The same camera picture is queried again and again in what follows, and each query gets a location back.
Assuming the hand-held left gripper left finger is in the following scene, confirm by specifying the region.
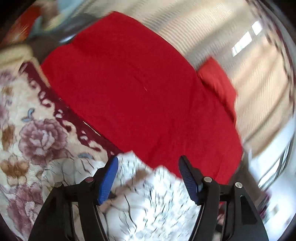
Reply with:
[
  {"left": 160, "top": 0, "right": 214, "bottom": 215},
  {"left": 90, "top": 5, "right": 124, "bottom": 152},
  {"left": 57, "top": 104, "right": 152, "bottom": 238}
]
[{"left": 28, "top": 155, "right": 119, "bottom": 241}]

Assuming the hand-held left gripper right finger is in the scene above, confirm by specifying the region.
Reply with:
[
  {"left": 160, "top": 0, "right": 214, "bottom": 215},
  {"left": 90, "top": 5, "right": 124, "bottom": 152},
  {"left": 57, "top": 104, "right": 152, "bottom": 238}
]
[{"left": 178, "top": 155, "right": 270, "bottom": 241}]

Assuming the white black-veined coat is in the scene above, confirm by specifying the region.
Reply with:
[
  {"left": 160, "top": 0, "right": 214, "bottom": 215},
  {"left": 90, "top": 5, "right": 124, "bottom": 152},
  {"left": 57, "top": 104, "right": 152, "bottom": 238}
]
[{"left": 42, "top": 151, "right": 208, "bottom": 241}]

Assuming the floral blanket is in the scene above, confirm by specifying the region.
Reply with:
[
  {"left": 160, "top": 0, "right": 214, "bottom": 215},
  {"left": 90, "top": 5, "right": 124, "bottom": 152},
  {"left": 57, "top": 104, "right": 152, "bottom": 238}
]
[{"left": 0, "top": 43, "right": 130, "bottom": 241}]

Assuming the red sofa cover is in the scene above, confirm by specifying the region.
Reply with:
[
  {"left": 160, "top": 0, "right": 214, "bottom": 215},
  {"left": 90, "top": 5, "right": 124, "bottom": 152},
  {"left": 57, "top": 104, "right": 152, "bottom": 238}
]
[{"left": 40, "top": 11, "right": 243, "bottom": 216}]

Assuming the red pillow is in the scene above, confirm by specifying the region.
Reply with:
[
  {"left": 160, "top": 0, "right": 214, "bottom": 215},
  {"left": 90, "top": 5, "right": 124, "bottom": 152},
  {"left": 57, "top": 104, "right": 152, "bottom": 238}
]
[{"left": 197, "top": 57, "right": 238, "bottom": 126}]

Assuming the red box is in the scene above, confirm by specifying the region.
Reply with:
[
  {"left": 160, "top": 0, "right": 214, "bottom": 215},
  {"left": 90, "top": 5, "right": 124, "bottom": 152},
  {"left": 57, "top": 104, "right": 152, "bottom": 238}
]
[{"left": 5, "top": 5, "right": 43, "bottom": 42}]

